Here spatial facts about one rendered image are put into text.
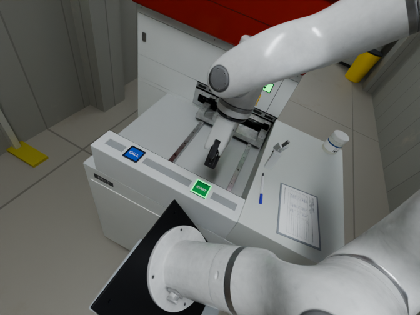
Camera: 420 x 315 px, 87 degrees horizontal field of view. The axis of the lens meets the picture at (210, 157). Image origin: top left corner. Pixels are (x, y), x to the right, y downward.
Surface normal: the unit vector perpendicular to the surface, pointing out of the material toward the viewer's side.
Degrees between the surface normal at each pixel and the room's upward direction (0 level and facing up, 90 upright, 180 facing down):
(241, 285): 59
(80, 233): 0
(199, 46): 90
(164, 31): 90
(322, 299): 43
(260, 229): 0
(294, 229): 0
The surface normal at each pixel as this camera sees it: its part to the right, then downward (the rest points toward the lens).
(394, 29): -0.16, 0.91
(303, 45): 0.15, 0.11
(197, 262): -0.58, -0.66
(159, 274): 0.74, -0.17
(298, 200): 0.24, -0.64
